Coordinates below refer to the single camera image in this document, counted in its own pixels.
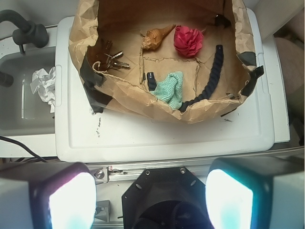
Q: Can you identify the crumpled white paper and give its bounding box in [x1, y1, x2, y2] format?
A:
[30, 66, 56, 113]

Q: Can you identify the black cable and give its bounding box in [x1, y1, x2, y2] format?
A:
[0, 135, 49, 163]

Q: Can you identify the dark blue rope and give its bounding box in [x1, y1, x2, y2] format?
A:
[178, 44, 224, 113]

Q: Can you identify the black mount plate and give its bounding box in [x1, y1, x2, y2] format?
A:
[122, 167, 213, 229]

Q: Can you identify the red paper flower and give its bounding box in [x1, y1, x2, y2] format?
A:
[173, 26, 204, 58]

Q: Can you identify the grey toy sink basin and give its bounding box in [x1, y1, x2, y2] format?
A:
[0, 47, 55, 136]

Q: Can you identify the brown paper bag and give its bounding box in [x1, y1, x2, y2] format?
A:
[69, 0, 264, 124]

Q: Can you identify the teal knitted cloth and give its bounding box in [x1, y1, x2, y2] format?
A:
[150, 71, 183, 110]

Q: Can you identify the silver keys bunch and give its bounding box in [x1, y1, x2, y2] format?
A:
[92, 41, 130, 72]

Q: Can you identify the tan conch seashell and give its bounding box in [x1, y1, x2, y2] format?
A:
[141, 24, 176, 50]

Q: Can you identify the dark grey faucet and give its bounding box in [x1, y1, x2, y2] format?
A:
[0, 10, 49, 54]

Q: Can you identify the aluminium frame rail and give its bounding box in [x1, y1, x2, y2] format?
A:
[89, 164, 210, 184]

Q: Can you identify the white plastic bin lid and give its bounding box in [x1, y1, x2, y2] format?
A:
[55, 17, 275, 163]

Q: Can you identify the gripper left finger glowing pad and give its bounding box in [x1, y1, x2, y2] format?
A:
[0, 162, 97, 229]

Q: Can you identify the small black usb device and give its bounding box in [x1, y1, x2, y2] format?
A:
[147, 72, 157, 91]

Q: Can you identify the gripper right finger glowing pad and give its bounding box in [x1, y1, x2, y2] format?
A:
[205, 156, 305, 229]

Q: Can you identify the metal corner bracket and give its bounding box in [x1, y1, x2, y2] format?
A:
[95, 200, 111, 222]

